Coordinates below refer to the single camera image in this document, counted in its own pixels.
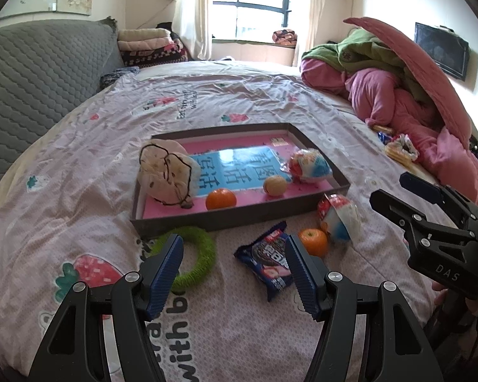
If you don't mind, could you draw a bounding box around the large orange tangerine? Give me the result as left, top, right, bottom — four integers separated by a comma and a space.
298, 229, 329, 258

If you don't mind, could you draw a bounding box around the pink strawberry bedsheet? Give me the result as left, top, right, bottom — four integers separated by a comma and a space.
0, 65, 446, 381

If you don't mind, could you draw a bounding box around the blue red toy egg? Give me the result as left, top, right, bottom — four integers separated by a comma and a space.
288, 149, 333, 184

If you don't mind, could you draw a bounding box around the window with dark frame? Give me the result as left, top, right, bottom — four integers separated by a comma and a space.
211, 0, 290, 43

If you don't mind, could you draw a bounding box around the patterned bag on sill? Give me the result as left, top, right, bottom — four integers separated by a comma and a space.
272, 29, 298, 48

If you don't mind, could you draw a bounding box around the white red toy egg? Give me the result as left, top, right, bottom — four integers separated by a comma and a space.
317, 194, 361, 244

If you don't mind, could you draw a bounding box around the small orange tangerine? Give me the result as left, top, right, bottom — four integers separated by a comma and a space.
205, 188, 237, 210

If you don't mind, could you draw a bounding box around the wall mounted television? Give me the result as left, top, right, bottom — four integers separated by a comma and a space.
415, 23, 470, 81

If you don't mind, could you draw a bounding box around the cream dotted scrunchie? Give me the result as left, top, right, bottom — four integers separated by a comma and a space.
137, 139, 201, 209

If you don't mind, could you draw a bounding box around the dark patterned cloth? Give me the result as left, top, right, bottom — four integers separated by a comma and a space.
100, 67, 141, 91

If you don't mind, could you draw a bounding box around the grey quilted headboard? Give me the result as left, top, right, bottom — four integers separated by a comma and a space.
0, 17, 123, 181

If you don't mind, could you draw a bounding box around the dark shallow cardboard box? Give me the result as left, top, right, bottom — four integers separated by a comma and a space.
131, 123, 351, 238

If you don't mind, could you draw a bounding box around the blue snack wrapper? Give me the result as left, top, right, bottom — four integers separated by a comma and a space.
377, 132, 393, 145

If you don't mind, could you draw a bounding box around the green blanket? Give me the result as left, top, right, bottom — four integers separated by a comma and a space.
302, 28, 432, 103

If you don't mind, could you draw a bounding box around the blue oreo cookie packet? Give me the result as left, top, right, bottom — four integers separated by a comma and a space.
234, 221, 293, 302

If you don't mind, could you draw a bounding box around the cream curtain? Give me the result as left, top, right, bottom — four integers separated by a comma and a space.
172, 0, 212, 60
290, 0, 325, 67

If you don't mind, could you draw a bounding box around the green fuzzy ring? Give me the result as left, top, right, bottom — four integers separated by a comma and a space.
149, 225, 218, 294

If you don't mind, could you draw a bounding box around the biscuit packet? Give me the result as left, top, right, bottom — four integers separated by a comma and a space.
384, 134, 420, 166

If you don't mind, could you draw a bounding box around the pink blue picture book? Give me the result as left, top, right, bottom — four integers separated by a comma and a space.
139, 130, 339, 219

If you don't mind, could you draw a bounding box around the tan walnut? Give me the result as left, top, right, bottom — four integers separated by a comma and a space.
263, 175, 287, 197

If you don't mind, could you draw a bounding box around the left cream curtain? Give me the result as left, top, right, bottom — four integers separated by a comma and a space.
172, 0, 212, 60

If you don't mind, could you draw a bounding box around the stack of folded blankets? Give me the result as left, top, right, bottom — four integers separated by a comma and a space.
117, 29, 191, 68

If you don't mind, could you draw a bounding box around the person right hand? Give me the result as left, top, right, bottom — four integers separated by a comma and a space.
432, 281, 449, 306

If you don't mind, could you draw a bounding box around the pink quilt heap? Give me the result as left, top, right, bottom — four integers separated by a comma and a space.
301, 59, 478, 206

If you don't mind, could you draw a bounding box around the right cream curtain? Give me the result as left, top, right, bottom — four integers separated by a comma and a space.
290, 0, 325, 67

